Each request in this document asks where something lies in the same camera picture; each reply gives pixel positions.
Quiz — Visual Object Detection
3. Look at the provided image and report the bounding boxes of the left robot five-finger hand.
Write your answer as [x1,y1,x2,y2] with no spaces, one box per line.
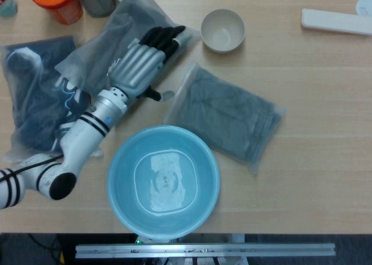
[109,25,187,102]

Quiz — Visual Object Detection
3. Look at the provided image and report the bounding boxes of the bagged dark grey garment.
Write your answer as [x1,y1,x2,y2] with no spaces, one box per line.
[54,0,201,96]

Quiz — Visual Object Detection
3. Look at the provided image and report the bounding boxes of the bagged dark grey clothes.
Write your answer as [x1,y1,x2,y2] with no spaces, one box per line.
[162,62,288,176]

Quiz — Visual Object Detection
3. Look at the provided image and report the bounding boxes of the bagged dark navy garment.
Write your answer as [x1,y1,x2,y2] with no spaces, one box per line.
[0,35,104,164]

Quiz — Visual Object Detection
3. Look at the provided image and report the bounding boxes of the light blue plastic bowl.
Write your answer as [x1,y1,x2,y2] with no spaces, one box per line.
[106,124,221,239]

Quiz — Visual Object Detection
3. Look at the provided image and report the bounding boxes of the grey soft pouch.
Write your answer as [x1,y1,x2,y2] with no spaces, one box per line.
[76,0,123,18]

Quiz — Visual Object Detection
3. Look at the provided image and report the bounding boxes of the beige round bowl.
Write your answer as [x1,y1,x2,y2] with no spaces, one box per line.
[200,8,246,54]

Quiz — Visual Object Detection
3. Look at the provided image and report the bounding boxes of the orange lidded canister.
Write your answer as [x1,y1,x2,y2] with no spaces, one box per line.
[27,0,84,26]

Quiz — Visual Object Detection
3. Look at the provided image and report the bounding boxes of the clear bottle red label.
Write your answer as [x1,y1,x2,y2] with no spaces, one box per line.
[0,0,18,18]

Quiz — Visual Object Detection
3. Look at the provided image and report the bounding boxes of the long white pencil case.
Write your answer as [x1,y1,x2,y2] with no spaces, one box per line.
[300,8,372,36]

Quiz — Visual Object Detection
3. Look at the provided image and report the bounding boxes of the white round table grommet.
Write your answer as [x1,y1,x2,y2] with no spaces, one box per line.
[355,0,372,17]

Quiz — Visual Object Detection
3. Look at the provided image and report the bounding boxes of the aluminium profile rail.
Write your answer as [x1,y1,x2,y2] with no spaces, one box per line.
[74,242,337,259]

